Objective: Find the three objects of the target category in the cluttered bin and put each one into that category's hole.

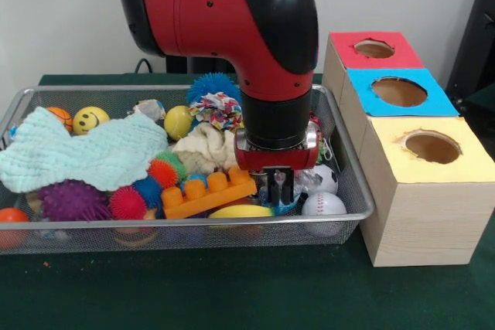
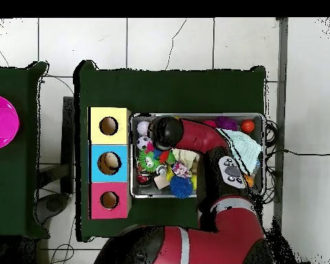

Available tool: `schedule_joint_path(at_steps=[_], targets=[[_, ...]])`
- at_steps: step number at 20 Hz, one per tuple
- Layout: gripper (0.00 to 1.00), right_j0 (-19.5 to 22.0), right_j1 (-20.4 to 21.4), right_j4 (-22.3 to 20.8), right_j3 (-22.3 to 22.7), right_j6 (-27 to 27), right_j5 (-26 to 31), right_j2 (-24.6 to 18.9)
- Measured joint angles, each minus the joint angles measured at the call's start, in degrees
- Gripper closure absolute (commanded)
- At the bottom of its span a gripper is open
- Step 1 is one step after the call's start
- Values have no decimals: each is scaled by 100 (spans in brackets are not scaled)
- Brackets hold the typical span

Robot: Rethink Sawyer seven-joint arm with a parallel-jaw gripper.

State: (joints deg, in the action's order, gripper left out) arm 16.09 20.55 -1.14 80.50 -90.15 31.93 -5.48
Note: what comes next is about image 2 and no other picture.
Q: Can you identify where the mint green waffle cloth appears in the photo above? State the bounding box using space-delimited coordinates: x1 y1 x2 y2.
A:
217 128 263 177

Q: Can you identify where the silver mesh bin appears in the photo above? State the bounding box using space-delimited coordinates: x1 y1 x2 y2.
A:
129 112 266 199

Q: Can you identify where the wooden box with three holes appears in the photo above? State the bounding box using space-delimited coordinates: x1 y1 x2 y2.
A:
87 106 132 220

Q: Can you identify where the small soccer ball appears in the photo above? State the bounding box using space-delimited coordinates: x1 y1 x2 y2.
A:
135 135 152 151

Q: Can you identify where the green fuzzy toy with eyes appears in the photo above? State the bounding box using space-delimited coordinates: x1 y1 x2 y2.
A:
138 150 162 173

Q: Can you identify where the small white baseball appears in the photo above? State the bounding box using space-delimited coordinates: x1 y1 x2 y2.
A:
136 120 152 137

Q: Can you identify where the red black round can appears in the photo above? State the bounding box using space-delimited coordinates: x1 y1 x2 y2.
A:
136 171 153 187

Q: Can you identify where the blue spiky rubber ball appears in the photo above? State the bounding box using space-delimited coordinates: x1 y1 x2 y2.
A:
169 175 194 199

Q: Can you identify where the dark green tablecloth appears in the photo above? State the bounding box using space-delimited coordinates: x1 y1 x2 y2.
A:
0 60 51 239
73 59 267 243

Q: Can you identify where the purple spiky rubber ball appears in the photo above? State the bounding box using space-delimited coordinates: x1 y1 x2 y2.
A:
214 115 239 132

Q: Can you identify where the plain orange ball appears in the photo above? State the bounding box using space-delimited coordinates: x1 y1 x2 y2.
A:
240 119 256 133

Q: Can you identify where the black upright panel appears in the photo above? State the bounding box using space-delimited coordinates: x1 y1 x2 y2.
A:
60 96 76 195

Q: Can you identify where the dark grey rounded base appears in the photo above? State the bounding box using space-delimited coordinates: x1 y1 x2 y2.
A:
34 192 70 225

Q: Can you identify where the pink plastic bowl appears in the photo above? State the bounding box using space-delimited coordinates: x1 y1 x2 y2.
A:
0 94 21 151

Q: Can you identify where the thin black floor cable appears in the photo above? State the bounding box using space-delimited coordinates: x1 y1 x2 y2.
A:
266 148 330 157

